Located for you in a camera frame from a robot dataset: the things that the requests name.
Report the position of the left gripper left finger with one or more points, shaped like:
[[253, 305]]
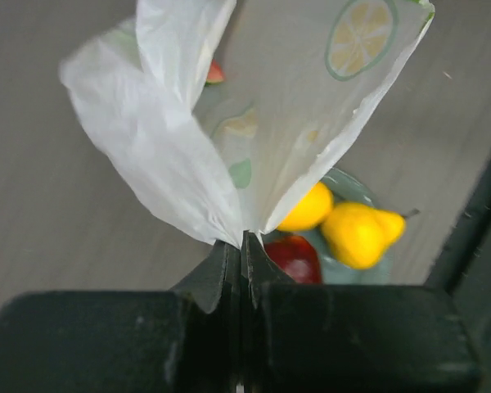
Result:
[[179, 340]]

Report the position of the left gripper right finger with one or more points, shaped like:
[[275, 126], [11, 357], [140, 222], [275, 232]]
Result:
[[349, 338]]

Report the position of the yellow fake fruit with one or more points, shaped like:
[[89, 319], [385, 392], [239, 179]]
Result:
[[358, 235]]

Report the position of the yellow fake lemon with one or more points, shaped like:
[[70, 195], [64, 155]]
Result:
[[312, 209]]

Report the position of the grey-blue round plate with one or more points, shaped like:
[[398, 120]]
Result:
[[344, 188]]

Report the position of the white plastic bag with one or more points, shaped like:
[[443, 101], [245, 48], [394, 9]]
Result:
[[302, 78]]

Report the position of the red fake apple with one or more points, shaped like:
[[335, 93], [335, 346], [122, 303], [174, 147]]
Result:
[[295, 256]]

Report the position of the fake watermelon slice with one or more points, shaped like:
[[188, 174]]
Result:
[[215, 74]]

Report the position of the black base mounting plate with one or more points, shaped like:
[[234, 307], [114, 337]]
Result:
[[463, 269]]

